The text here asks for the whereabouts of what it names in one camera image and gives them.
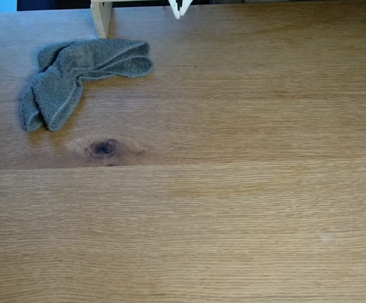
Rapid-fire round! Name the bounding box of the dark background object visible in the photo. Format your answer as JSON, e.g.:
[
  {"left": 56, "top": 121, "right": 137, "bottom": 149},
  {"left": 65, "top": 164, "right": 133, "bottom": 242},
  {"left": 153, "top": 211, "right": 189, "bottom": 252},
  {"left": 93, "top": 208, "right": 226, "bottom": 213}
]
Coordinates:
[{"left": 16, "top": 0, "right": 92, "bottom": 12}]

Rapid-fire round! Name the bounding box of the grey terry cleaning cloth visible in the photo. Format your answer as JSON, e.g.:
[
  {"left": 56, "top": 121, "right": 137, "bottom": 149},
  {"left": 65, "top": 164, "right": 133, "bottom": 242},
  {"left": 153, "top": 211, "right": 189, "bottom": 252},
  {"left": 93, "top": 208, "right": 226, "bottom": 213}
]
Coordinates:
[{"left": 20, "top": 38, "right": 155, "bottom": 133}]

